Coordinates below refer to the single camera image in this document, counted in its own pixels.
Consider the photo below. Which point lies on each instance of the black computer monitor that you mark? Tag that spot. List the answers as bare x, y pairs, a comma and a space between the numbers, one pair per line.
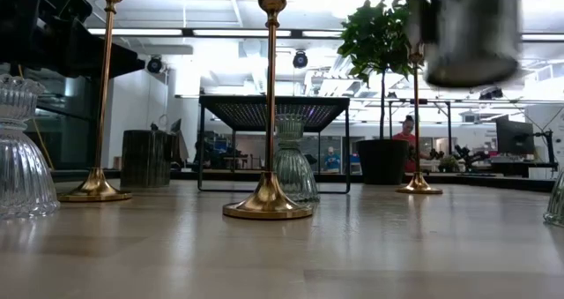
513, 138

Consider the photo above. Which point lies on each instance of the short gold candlestick holder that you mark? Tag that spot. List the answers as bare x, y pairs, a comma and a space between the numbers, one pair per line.
267, 197

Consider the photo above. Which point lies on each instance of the black monitor on stand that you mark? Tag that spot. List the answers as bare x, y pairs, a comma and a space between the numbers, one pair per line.
176, 127

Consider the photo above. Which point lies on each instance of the round black ceiling device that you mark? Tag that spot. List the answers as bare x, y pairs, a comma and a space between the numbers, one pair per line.
300, 59
155, 64

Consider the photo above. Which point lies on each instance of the small green desk plant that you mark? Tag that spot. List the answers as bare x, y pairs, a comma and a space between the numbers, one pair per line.
449, 163

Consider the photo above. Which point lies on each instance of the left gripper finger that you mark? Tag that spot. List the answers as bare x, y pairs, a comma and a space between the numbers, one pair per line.
106, 69
97, 45

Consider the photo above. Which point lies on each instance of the brown cardboard box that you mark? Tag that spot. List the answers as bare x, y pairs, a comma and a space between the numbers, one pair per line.
117, 162

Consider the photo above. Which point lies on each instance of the tall gold candlestick holder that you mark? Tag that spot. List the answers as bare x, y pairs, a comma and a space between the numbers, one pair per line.
96, 186

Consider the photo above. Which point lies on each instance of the black perforated metal shelf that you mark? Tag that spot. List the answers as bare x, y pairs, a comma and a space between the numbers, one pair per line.
308, 109

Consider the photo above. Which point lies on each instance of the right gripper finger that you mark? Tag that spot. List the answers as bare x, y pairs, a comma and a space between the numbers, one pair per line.
420, 17

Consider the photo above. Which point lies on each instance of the person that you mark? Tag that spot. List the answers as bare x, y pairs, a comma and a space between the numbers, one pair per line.
332, 161
403, 142

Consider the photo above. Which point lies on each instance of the green ribbed glass candle holder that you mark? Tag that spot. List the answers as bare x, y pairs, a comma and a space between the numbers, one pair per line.
556, 206
296, 166

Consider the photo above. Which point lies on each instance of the black metal frame stand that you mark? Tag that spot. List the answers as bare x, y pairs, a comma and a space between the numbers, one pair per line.
448, 118

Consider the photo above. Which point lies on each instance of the black aluminium table frame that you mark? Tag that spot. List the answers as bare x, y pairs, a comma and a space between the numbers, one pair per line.
506, 183

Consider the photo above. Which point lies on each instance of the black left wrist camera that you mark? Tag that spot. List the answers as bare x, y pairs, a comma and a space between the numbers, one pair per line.
66, 1

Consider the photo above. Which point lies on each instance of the green potted plant black pot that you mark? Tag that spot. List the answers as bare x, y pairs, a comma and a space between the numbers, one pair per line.
381, 162

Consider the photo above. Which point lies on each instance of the ceiling light strip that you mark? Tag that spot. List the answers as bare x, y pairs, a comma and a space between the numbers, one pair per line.
321, 34
542, 37
132, 32
238, 32

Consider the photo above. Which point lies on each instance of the dark office desk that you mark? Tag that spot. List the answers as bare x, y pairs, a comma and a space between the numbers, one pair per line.
520, 166

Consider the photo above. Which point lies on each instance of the clear ribbed glass candle holder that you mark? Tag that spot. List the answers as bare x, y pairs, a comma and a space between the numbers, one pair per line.
22, 171

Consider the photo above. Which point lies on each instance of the medium gold candlestick holder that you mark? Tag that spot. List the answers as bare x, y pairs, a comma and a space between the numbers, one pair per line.
417, 114

